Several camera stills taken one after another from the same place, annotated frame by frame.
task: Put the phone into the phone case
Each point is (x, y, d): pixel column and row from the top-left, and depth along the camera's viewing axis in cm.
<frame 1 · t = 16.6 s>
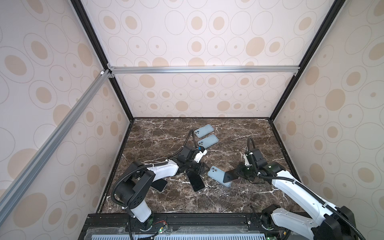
left hand: (210, 167, 85), fingers open
right hand: (235, 171, 82), fingers closed
pink phone black screen: (197, 188, 87), on the table
light blue phone case: (217, 175, 92), on the table
far light blue phone case: (204, 131, 115), on the table
near light blue phone case: (208, 141, 109), on the table

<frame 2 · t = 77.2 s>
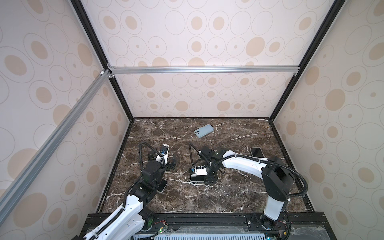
left hand: (169, 148, 76), fingers open
right hand: (206, 174, 87), fingers open
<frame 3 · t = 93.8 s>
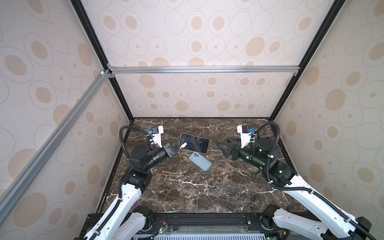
left hand: (187, 142, 62), fingers closed
right hand: (222, 142, 66), fingers open
far light blue phone case: (200, 161, 99), on the table
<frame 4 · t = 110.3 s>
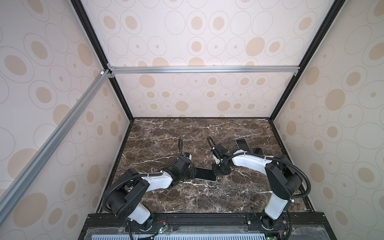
left hand: (199, 169, 88), fingers open
right hand: (215, 173, 91), fingers closed
